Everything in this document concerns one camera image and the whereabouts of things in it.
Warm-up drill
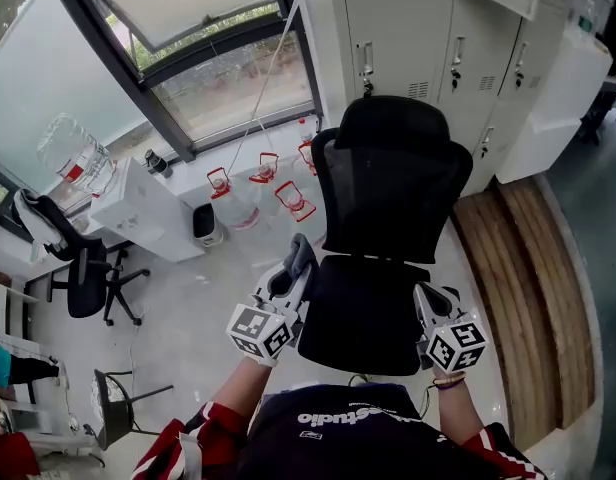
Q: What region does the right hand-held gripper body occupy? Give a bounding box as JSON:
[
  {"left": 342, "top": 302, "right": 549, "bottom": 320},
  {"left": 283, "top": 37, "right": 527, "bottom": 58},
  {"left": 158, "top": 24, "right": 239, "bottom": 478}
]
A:
[{"left": 416, "top": 304, "right": 490, "bottom": 374}]

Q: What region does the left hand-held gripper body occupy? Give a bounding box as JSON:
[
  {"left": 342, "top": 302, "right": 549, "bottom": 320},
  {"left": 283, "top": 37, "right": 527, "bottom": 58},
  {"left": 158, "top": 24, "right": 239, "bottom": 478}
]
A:
[{"left": 225, "top": 286, "right": 304, "bottom": 368}]

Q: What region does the grey-blue cloth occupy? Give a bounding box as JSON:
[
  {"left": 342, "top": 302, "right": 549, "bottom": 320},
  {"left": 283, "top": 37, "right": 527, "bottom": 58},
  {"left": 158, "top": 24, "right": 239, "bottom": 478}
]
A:
[{"left": 282, "top": 232, "right": 320, "bottom": 302}]

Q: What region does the black mesh office chair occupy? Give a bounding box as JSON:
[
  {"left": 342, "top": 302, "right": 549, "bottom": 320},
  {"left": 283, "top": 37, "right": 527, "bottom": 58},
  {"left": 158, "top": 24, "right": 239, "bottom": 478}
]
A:
[{"left": 296, "top": 95, "right": 475, "bottom": 378}]

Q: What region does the person's left forearm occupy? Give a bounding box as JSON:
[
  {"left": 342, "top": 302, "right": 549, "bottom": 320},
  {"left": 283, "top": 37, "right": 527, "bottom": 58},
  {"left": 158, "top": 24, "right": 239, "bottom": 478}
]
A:
[{"left": 210, "top": 355, "right": 274, "bottom": 417}]

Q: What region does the person's right forearm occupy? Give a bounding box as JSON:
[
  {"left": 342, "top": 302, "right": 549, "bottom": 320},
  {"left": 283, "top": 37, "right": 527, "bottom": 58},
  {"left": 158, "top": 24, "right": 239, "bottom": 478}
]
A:
[{"left": 435, "top": 375, "right": 489, "bottom": 447}]

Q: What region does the wooden step platform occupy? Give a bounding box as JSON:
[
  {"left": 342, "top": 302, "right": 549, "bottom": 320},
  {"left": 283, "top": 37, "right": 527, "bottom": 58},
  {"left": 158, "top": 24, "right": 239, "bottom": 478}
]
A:
[{"left": 450, "top": 175, "right": 597, "bottom": 453}]

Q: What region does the small black and white bin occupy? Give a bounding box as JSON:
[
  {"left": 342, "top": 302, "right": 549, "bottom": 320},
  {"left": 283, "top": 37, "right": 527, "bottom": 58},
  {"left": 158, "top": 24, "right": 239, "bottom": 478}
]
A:
[{"left": 191, "top": 202, "right": 225, "bottom": 248}]

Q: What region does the person's black and red jacket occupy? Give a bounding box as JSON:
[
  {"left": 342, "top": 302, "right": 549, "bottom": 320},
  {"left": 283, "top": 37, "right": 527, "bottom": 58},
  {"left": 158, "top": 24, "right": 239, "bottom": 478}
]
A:
[{"left": 131, "top": 381, "right": 549, "bottom": 480}]

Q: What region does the white water dispenser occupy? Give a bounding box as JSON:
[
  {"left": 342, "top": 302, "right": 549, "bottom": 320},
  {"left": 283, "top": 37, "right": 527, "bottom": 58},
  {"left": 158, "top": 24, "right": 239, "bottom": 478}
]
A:
[{"left": 89, "top": 156, "right": 207, "bottom": 264}]

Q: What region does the black stool with patterned cushion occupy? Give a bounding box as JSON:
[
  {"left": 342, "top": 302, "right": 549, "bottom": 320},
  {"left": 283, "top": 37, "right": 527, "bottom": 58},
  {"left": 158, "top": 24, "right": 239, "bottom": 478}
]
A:
[{"left": 82, "top": 367, "right": 175, "bottom": 452}]

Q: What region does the black thermos bottle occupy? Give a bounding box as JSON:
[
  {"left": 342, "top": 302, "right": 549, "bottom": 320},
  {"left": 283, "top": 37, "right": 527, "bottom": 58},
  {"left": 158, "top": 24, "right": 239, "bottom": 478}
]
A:
[{"left": 143, "top": 148, "right": 174, "bottom": 179}]

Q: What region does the black swivel chair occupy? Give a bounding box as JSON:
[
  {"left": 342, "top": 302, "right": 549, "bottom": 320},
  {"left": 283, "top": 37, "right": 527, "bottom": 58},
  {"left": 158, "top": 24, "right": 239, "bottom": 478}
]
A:
[{"left": 12, "top": 187, "right": 152, "bottom": 328}]

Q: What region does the large clear water bottle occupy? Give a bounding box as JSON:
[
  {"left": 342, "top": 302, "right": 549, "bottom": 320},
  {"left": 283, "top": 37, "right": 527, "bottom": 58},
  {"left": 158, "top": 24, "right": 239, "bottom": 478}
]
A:
[{"left": 36, "top": 112, "right": 118, "bottom": 199}]

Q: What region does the white garment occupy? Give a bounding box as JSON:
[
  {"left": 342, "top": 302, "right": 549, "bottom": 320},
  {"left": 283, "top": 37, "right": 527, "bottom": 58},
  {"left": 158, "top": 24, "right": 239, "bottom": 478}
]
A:
[{"left": 12, "top": 189, "right": 64, "bottom": 249}]

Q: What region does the black framed window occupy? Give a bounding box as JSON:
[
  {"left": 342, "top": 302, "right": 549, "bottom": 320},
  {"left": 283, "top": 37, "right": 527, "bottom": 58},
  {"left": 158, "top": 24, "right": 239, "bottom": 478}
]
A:
[{"left": 0, "top": 0, "right": 325, "bottom": 249}]

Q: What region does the grey metal locker cabinet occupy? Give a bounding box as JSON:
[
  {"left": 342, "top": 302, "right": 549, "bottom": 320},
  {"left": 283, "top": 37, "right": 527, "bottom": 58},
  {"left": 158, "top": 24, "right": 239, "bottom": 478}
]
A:
[{"left": 317, "top": 0, "right": 569, "bottom": 194}]

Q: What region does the red bag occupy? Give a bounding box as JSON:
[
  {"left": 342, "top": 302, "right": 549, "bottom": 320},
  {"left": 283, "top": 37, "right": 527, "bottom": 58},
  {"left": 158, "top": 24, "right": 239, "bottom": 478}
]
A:
[{"left": 0, "top": 430, "right": 42, "bottom": 480}]

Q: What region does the purple wrist bracelet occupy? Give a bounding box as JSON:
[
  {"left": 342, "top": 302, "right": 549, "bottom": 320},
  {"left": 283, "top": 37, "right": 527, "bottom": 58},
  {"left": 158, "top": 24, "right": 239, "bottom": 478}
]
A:
[{"left": 432, "top": 370, "right": 468, "bottom": 392}]

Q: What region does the white hanging cord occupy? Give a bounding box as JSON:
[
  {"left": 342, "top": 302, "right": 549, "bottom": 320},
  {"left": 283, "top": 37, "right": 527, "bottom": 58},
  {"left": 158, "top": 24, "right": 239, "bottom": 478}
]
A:
[{"left": 230, "top": 0, "right": 302, "bottom": 172}]

